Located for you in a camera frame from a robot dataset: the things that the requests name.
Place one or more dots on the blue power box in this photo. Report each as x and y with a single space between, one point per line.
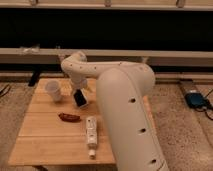
195 100

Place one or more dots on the black table leg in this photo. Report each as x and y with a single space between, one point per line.
34 78

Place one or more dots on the white tube bottle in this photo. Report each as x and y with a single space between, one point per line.
91 136

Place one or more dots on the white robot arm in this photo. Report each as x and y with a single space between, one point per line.
120 88

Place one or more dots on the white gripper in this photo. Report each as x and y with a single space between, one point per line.
77 83

